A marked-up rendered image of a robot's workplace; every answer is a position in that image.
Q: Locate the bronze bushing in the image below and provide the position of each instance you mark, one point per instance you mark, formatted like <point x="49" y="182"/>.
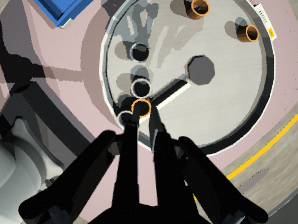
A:
<point x="202" y="4"/>
<point x="145" y="112"/>
<point x="252" y="35"/>

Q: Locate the blue crate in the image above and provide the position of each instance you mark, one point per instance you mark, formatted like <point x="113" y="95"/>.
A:
<point x="62" y="12"/>

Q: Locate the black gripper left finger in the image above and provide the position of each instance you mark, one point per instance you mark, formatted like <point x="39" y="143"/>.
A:
<point x="64" y="200"/>

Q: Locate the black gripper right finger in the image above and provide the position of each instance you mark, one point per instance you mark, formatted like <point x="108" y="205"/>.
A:
<point x="221" y="201"/>

